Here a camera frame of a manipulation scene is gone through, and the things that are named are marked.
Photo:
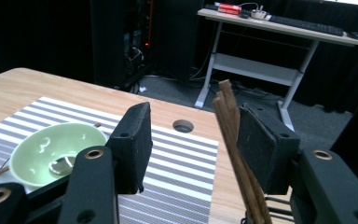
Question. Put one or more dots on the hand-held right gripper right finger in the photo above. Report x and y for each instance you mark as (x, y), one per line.
(267, 149)

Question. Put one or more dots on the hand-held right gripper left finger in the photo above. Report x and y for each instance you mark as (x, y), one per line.
(133, 149)

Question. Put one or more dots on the green ceramic bowl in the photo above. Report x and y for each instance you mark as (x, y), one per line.
(34, 155)

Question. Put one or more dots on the striped woven placemat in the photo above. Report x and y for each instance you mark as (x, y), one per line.
(174, 174)

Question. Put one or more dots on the white paper scrap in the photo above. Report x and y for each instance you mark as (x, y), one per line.
(142, 89)

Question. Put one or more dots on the white-framed desk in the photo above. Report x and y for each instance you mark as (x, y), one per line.
(254, 67)

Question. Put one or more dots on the black computer tower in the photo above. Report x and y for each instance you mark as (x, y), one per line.
(108, 46)

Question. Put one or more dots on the black keyboard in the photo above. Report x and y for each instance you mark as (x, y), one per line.
(304, 25)

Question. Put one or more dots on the black computer mouse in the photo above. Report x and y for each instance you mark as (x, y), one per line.
(355, 34)

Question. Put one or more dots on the red box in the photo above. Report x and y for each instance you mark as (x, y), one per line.
(228, 8)

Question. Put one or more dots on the bright monitor screen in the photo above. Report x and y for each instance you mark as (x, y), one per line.
(351, 2)

